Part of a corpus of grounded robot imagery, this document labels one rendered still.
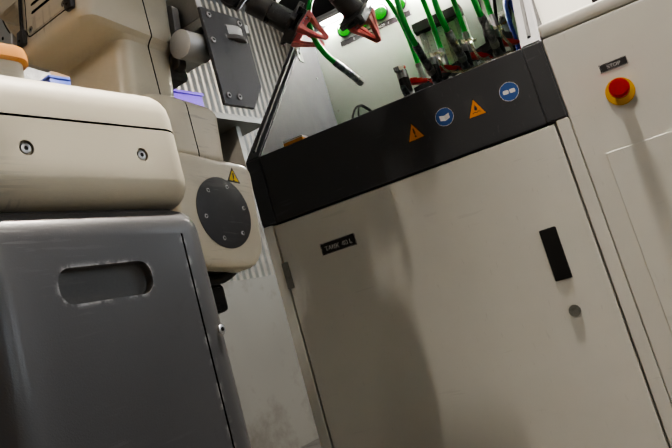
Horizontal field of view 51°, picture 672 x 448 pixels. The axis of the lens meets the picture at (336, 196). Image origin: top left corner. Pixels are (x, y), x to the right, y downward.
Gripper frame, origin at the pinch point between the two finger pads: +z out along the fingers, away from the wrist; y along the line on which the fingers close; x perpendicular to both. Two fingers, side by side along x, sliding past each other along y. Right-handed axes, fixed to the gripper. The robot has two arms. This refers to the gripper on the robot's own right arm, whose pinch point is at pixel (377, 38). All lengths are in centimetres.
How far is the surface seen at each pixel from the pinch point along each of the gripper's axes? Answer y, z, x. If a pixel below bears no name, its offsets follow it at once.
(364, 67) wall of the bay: 26.3, 14.6, 24.8
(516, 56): -23.6, 9.9, -34.9
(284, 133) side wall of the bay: -17.2, 2.2, 27.8
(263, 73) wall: 203, 50, 197
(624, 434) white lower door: -75, 62, -30
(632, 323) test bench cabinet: -61, 50, -38
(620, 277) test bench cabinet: -55, 44, -39
